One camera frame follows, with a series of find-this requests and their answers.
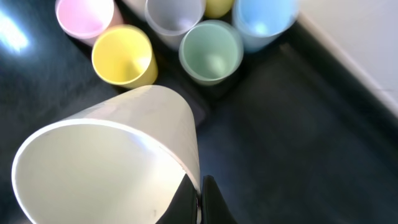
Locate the white cup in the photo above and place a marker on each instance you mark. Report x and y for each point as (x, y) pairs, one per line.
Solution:
(93, 174)

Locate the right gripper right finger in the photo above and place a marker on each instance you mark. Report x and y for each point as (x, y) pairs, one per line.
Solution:
(214, 205)

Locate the green cup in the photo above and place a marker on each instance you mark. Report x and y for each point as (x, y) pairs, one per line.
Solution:
(211, 53)

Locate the yellow cup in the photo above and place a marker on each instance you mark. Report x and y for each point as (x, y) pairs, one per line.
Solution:
(124, 56)
(217, 6)

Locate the blue cup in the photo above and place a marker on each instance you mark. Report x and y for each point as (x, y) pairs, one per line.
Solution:
(264, 21)

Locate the grey cup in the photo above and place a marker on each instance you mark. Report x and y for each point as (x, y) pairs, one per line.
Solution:
(174, 18)

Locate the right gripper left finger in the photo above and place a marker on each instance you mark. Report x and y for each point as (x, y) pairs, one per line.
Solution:
(183, 205)

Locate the pink cup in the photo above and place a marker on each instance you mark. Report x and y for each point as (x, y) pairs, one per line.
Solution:
(84, 18)

